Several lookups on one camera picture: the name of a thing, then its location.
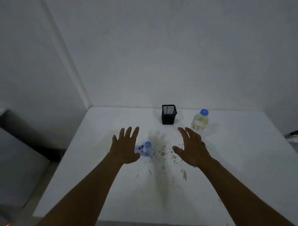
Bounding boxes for person's left forearm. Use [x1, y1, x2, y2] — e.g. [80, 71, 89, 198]
[36, 152, 124, 226]

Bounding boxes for person's right hand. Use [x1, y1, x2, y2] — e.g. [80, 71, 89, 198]
[172, 127, 211, 168]

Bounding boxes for black mesh pen holder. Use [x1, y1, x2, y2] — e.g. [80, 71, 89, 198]
[161, 104, 178, 125]

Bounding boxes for person's right forearm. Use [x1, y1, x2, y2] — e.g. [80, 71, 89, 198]
[198, 157, 295, 226]

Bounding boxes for plastic bottle with yellow liquid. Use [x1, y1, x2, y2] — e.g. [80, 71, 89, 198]
[191, 109, 209, 131]

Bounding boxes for crushed clear plastic bottle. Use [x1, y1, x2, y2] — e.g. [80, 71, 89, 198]
[134, 141, 152, 157]

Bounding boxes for person's left hand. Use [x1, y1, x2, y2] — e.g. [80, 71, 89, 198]
[109, 126, 141, 165]

